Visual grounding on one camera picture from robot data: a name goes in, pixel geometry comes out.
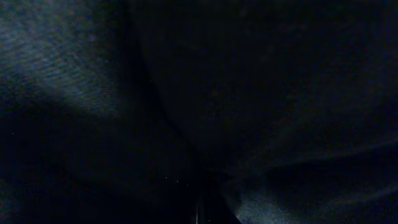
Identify black garment with tag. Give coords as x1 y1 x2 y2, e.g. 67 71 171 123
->
1 1 397 223

